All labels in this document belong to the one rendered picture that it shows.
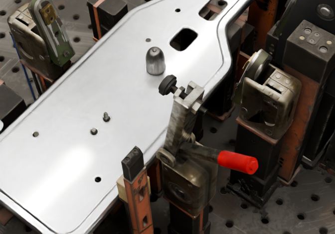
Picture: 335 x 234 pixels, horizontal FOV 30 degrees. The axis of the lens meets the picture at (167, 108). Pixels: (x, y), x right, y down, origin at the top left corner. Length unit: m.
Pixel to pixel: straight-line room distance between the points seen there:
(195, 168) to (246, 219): 0.37
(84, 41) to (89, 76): 0.44
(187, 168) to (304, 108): 0.25
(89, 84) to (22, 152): 0.16
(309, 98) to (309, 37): 0.12
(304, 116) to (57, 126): 0.41
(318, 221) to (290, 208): 0.06
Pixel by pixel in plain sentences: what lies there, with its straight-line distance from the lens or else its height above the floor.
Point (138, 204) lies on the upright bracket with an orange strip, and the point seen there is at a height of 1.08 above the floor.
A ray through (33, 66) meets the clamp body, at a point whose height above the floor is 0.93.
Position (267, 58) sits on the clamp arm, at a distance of 0.94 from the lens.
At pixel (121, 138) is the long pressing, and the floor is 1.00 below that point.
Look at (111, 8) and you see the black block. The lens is 1.15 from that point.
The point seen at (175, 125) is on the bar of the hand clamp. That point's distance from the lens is 0.80.
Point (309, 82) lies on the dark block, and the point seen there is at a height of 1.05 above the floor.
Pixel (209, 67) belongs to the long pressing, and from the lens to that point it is 1.05.
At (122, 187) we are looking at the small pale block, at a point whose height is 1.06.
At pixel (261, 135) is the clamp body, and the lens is 1.03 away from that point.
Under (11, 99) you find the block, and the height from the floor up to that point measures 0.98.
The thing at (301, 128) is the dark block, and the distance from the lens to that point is 1.10.
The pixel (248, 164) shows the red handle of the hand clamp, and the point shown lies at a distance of 0.79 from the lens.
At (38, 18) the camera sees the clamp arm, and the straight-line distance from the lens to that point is 1.02.
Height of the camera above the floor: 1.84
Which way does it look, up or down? 57 degrees down
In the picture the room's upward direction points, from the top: 3 degrees counter-clockwise
